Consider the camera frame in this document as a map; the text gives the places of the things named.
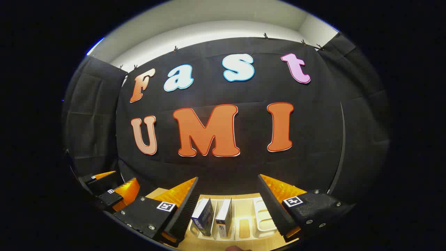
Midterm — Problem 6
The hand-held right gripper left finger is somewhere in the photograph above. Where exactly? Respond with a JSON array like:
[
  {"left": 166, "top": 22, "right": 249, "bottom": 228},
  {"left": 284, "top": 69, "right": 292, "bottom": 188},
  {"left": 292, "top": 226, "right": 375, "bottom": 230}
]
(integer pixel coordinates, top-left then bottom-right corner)
[{"left": 114, "top": 176, "right": 201, "bottom": 247}]

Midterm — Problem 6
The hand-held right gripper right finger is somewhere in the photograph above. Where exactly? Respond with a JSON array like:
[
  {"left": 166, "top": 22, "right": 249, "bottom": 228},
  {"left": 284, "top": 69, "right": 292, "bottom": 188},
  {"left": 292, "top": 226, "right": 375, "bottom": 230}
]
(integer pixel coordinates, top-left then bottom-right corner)
[{"left": 257, "top": 174, "right": 356, "bottom": 243}]

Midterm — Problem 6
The blue book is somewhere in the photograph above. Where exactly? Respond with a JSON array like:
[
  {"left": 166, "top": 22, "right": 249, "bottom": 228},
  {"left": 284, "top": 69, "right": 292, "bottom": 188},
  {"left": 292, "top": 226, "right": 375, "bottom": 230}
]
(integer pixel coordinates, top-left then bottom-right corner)
[{"left": 191, "top": 197, "right": 214, "bottom": 237}]

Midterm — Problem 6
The white bookshelf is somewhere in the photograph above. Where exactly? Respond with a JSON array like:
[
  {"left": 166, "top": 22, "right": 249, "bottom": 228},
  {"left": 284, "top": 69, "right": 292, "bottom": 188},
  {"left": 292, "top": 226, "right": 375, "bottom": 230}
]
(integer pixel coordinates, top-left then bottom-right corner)
[{"left": 188, "top": 195, "right": 280, "bottom": 242}]

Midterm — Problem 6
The grey book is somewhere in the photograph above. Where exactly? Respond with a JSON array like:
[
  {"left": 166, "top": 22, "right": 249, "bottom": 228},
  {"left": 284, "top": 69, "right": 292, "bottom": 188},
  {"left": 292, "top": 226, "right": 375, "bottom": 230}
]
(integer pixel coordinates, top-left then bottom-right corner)
[{"left": 215, "top": 197, "right": 233, "bottom": 239}]

